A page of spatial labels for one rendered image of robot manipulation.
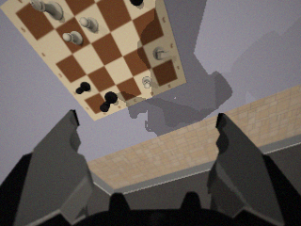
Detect brown and cream chessboard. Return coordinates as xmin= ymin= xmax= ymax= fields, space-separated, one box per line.
xmin=0 ymin=0 xmax=186 ymax=121

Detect white pawn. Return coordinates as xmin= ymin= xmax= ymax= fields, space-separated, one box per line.
xmin=80 ymin=17 xmax=98 ymax=32
xmin=63 ymin=31 xmax=83 ymax=45
xmin=142 ymin=76 xmax=151 ymax=89

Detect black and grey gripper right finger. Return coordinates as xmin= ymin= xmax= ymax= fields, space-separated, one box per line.
xmin=207 ymin=113 xmax=301 ymax=226

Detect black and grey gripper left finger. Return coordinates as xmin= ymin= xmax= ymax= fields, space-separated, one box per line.
xmin=0 ymin=109 xmax=94 ymax=226

